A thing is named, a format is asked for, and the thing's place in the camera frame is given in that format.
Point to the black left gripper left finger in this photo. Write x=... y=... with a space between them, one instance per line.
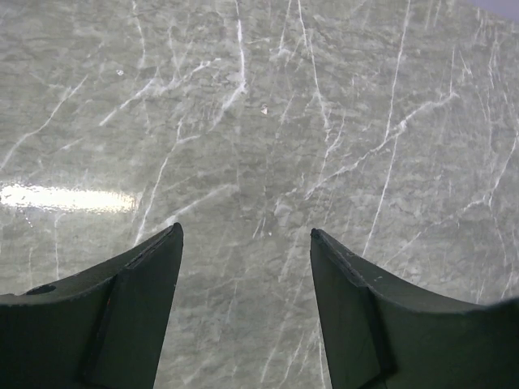
x=103 y=327

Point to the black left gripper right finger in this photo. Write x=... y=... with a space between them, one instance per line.
x=381 y=331

